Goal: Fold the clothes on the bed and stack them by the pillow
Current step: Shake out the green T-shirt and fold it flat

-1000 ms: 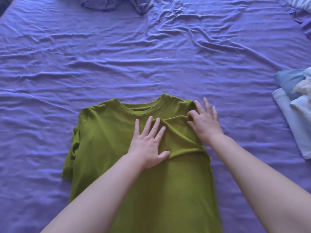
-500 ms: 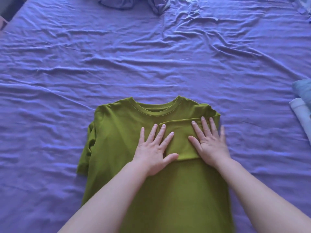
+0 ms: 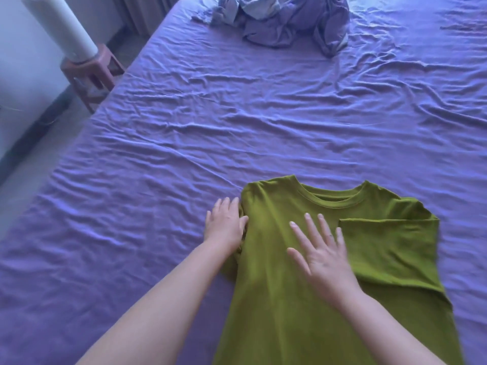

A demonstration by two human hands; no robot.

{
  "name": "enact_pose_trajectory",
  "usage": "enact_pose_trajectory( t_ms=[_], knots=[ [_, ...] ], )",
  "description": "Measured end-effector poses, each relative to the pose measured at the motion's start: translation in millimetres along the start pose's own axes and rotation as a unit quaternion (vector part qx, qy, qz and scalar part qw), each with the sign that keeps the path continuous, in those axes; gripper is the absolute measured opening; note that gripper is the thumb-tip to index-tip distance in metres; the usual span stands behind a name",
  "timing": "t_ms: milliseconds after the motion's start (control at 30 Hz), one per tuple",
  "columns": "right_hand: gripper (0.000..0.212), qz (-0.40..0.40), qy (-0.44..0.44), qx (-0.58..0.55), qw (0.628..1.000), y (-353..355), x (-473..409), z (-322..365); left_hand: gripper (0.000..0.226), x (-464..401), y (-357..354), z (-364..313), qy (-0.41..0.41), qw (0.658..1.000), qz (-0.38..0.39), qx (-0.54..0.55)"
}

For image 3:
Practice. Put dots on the green garment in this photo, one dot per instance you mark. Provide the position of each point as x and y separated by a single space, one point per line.
281 319

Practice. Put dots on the person's left hand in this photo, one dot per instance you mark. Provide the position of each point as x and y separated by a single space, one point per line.
224 228

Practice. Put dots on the purple sheet bed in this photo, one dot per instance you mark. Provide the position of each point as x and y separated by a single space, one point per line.
266 110

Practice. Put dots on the brown plastic stool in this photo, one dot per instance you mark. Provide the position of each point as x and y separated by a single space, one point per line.
93 68

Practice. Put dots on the person's right forearm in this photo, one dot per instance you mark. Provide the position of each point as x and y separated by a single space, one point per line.
388 334

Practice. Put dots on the person's right hand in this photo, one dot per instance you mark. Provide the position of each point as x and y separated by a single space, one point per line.
329 269

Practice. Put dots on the grey curtain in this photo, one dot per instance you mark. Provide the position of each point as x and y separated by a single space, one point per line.
144 11

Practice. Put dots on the crumpled purple grey quilt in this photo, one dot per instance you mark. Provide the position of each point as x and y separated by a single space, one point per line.
285 18

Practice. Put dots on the pink fan white base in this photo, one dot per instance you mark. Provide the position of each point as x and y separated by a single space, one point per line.
64 30

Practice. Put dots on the person's left forearm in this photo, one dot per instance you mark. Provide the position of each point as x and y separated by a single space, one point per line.
159 311

